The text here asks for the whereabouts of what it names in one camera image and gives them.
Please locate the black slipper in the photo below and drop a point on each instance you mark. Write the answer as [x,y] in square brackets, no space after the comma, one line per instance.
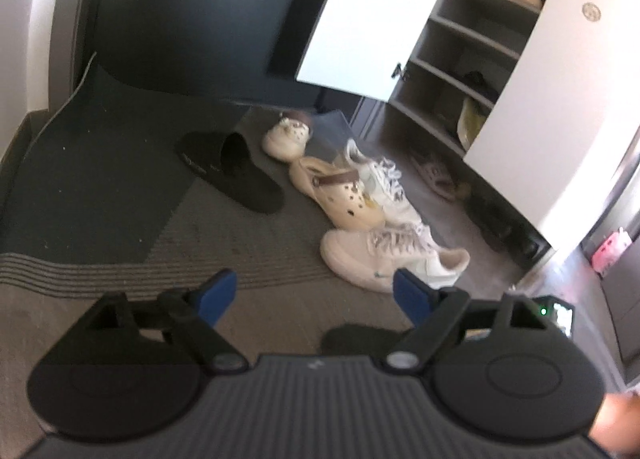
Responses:
[250,184]
[350,339]

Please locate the yellow-green shoe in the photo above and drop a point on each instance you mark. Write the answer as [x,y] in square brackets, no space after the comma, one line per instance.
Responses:
[470,124]

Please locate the person's right forearm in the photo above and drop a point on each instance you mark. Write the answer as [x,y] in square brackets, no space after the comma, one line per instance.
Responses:
[617,424]

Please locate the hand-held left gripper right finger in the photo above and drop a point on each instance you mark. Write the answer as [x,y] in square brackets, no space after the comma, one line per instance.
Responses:
[412,296]

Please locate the grey patchwork door mat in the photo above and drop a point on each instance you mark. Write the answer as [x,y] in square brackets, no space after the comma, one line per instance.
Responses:
[125,199]

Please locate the dark shoes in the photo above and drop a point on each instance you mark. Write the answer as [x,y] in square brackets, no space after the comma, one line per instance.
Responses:
[500,224]

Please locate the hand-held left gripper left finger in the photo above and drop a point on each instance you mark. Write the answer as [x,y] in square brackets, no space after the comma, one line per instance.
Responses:
[220,294]

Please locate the white cabinet door round sticker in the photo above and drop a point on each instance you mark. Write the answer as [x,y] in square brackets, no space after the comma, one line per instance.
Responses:
[565,114]

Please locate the black shoes on shelf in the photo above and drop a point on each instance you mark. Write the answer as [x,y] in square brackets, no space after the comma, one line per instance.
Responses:
[480,81]

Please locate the dark entrance door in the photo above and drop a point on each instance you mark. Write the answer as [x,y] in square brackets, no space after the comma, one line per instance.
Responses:
[200,14]

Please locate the white lace-up sneaker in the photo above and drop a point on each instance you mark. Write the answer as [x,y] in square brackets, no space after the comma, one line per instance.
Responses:
[360,251]
[395,199]

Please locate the beige sandal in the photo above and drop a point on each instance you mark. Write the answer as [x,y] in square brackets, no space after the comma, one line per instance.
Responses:
[435,174]

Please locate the grey shoe cabinet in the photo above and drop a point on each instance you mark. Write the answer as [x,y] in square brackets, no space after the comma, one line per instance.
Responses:
[425,89]

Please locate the pink soft item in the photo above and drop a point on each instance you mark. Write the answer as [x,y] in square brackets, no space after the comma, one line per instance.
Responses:
[612,249]

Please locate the cream clog with charms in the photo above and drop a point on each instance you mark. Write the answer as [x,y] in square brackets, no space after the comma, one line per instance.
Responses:
[285,139]
[345,204]

